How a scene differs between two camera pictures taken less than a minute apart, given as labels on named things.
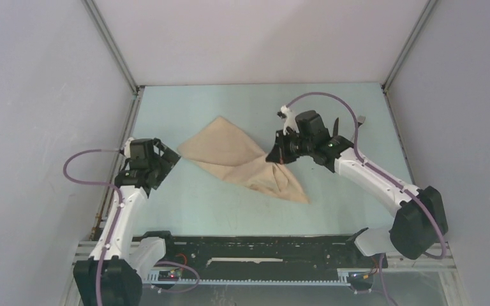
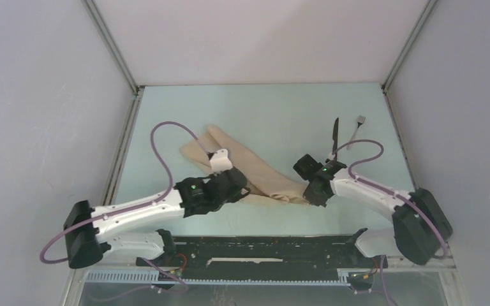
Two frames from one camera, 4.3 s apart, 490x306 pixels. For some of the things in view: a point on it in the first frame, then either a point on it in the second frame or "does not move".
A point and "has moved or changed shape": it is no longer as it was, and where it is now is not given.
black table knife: (335, 127) does not move
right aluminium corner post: (408, 45) does not move
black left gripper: (171, 159) to (235, 196)
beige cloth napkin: (221, 147) has moved or changed shape
